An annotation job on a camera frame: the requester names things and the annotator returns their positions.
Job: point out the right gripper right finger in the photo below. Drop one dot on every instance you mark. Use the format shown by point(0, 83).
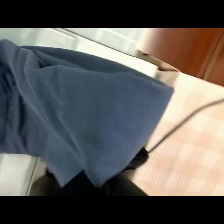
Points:
point(125, 186)

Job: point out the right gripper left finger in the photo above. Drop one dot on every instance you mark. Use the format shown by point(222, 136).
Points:
point(80, 188)

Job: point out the blue T-shirt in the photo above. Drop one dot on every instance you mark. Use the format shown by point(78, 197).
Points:
point(83, 113)

